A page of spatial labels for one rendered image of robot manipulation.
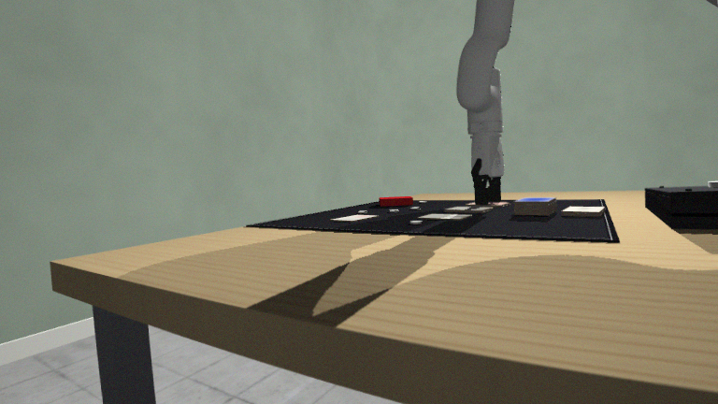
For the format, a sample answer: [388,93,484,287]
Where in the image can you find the red rectangular block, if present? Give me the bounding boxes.
[379,196,413,207]

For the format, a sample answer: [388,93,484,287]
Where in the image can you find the black card cloth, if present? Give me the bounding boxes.
[246,200,608,238]

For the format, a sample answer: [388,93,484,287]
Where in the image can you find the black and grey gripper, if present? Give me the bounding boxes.
[470,134,504,205]

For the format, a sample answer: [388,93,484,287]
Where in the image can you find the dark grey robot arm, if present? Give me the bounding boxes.
[456,0,514,136]

